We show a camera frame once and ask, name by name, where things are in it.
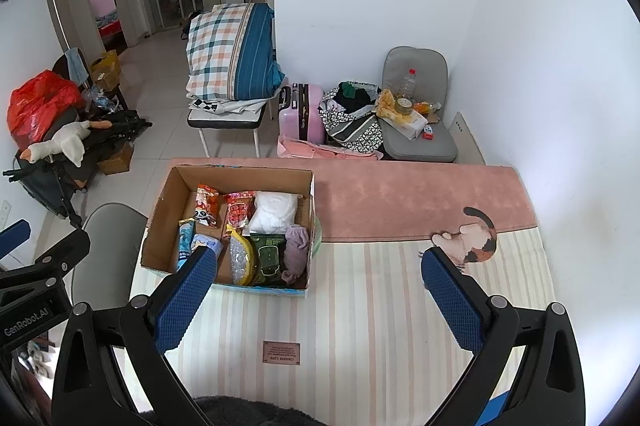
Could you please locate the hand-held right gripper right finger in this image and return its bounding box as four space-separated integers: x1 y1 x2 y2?
421 247 586 426

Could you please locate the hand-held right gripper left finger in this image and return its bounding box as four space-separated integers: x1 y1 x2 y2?
51 246 217 426

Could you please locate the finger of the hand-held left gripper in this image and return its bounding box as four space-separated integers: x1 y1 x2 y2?
0 219 31 259
0 228 91 292

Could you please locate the light blue tube packet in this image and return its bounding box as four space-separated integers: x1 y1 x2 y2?
177 217 197 269

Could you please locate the light blue tissue pack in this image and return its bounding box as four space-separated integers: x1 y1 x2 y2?
192 233 223 264

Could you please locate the silver pouch with yellow edge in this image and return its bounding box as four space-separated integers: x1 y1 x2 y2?
222 223 258 286

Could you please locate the green snack packet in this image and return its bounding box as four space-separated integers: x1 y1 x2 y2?
248 232 288 289

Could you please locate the panda print snack packet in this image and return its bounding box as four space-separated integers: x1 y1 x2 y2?
194 183 221 228

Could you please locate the red snack packet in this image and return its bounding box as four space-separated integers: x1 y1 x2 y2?
222 191 257 229

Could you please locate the purple sock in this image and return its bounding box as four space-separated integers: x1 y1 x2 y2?
281 226 312 284

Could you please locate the white plastic packet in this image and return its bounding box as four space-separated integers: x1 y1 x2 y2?
248 191 300 237

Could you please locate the grey round chair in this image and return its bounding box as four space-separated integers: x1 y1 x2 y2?
70 202 150 307

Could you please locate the white goose plush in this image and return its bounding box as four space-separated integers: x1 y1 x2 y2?
20 120 113 168

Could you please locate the small brown cardboard box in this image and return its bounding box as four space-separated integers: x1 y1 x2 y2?
97 143 136 176

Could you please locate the blue stool seat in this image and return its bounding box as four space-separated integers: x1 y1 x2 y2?
477 393 511 426

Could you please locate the black stroller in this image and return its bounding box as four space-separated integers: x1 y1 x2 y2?
2 106 153 227

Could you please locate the red plastic bag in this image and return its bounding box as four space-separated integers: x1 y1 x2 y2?
6 69 86 149

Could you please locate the grey cushioned chair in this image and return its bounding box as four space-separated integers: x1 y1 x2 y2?
381 46 458 164

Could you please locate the white tissue box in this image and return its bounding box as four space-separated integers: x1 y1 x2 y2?
387 111 428 139

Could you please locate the light blue towel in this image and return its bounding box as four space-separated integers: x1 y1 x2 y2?
65 47 90 84

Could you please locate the yellow paper bag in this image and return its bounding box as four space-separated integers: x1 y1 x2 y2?
89 50 123 89

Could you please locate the flat pink bag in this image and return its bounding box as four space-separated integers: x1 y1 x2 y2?
277 133 383 162

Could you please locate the black white patterned tote bag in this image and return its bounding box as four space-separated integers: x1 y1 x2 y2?
318 81 385 154

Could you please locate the white checkered cloth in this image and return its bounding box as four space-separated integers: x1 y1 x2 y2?
189 97 268 114

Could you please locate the yellow plastic bag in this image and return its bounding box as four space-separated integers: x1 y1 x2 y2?
375 89 401 119

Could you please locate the clear plastic bottle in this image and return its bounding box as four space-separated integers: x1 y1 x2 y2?
397 67 418 102

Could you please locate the pink suitcase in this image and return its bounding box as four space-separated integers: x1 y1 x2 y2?
277 82 326 144

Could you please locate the folded plaid quilt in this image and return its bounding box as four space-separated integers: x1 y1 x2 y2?
186 2 286 102

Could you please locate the white leaning wall panel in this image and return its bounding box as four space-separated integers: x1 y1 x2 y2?
447 111 486 166

